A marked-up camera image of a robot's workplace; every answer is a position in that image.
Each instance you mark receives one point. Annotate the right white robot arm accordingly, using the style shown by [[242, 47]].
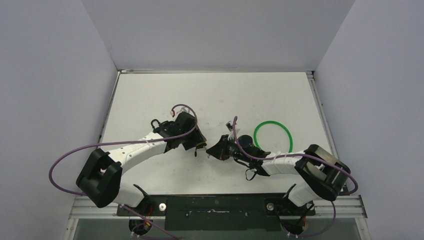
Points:
[[323, 175]]

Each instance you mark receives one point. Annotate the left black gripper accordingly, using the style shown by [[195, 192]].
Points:
[[197, 138]]

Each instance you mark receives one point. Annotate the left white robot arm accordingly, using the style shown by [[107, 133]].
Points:
[[101, 177]]

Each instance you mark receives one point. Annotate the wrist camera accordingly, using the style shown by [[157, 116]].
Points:
[[175, 112], [233, 130]]

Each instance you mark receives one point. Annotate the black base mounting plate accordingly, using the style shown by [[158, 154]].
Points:
[[224, 212]]

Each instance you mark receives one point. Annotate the yellow black padlock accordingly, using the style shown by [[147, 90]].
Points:
[[201, 145]]

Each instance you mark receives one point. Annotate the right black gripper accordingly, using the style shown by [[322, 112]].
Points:
[[224, 149]]

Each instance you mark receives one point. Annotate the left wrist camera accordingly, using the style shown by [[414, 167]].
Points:
[[175, 112]]

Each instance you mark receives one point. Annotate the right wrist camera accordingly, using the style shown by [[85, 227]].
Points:
[[233, 130]]

